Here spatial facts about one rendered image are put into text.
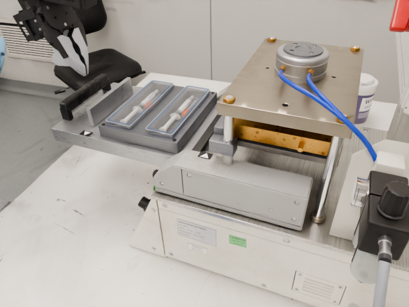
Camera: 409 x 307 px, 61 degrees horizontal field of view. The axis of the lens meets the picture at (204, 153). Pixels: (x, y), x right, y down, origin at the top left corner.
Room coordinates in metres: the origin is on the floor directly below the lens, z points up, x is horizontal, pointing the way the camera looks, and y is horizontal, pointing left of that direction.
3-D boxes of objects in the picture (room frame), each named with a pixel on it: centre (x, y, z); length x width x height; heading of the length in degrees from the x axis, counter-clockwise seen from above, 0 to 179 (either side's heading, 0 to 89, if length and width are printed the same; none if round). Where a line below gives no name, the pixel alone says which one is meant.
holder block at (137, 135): (0.62, 0.08, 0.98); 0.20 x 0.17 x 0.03; 157
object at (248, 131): (0.51, -0.15, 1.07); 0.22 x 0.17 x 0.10; 157
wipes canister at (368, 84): (0.93, -0.46, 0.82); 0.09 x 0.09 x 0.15
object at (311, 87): (0.49, -0.18, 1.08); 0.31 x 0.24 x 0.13; 157
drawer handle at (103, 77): (0.69, 0.25, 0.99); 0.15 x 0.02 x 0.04; 157
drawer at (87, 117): (0.64, 0.13, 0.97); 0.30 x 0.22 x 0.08; 67
